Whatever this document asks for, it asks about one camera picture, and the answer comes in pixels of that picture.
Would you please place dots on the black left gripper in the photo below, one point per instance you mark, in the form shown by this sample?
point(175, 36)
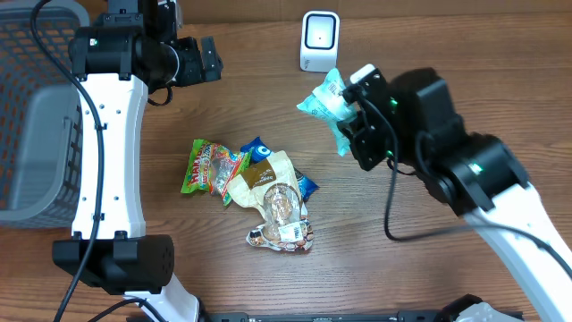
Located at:
point(195, 72)

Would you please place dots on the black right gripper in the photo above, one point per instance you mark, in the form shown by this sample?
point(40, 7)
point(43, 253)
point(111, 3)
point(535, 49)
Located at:
point(366, 156)

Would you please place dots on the light teal snack packet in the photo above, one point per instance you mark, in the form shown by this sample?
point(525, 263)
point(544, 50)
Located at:
point(327, 103)

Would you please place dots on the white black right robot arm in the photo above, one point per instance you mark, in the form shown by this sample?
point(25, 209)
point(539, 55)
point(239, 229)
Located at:
point(411, 121)

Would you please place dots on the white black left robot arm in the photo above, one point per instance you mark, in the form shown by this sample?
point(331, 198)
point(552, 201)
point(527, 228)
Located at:
point(128, 53)

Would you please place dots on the white barcode scanner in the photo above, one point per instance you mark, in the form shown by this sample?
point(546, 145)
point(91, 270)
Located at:
point(319, 41)

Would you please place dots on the blue Oreo cookie pack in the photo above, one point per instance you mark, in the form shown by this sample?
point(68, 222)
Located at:
point(259, 152)

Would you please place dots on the green Haribo gummy bag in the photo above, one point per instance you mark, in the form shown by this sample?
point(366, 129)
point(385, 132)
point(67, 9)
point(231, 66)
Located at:
point(211, 167)

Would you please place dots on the beige brown cookie pouch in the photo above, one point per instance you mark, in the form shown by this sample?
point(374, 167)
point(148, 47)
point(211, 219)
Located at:
point(271, 187)

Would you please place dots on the grey plastic mesh basket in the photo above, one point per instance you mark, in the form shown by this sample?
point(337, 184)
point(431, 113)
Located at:
point(41, 130)

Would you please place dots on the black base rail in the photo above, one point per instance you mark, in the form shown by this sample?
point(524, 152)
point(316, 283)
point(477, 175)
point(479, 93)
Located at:
point(465, 308)

